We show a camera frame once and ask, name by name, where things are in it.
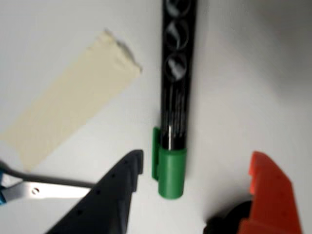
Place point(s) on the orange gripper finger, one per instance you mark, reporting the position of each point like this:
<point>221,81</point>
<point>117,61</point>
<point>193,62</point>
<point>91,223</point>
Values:
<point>273,202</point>

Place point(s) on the navy gripper finger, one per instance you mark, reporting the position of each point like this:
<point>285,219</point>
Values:
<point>104,207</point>

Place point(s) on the green marker with black barrel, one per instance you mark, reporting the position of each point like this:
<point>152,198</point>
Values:
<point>178,97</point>

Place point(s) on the beige masking tape strip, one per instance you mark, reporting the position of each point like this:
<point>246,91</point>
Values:
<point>70,97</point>

